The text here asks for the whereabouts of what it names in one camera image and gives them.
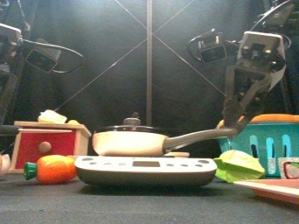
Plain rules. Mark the wooden box red drawer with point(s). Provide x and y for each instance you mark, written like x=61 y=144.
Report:
x=49 y=145

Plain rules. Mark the pale yellow toy food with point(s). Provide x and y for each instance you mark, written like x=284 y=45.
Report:
x=52 y=116

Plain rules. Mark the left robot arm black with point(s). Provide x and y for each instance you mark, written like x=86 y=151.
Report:
x=11 y=73

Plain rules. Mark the orange toy carrot green stem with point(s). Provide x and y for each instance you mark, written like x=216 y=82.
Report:
x=54 y=169

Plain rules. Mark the small picture card block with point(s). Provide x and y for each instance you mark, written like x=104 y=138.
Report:
x=290 y=168

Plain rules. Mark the teal plastic basket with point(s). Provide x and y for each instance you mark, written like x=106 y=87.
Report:
x=273 y=140

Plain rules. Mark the black pan lid with knob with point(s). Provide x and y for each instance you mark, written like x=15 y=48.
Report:
x=132 y=127

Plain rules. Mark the small yellow toy piece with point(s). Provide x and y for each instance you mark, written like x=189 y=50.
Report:
x=73 y=122

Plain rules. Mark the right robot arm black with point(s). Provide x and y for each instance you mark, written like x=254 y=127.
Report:
x=213 y=48

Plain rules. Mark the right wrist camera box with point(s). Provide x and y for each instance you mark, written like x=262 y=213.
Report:
x=264 y=43

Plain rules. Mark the orange toy bread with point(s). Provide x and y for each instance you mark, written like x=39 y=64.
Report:
x=278 y=117

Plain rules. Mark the green toy lettuce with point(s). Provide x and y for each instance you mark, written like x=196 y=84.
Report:
x=238 y=167

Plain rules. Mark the grey vertical frame pole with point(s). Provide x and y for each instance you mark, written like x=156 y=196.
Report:
x=149 y=58

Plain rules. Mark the white toy garlic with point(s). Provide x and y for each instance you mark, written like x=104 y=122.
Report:
x=5 y=164

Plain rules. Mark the pink wooden tray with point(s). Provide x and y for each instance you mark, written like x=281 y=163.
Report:
x=273 y=188

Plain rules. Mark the white grey toy cooktop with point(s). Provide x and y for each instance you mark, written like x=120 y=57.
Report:
x=145 y=172

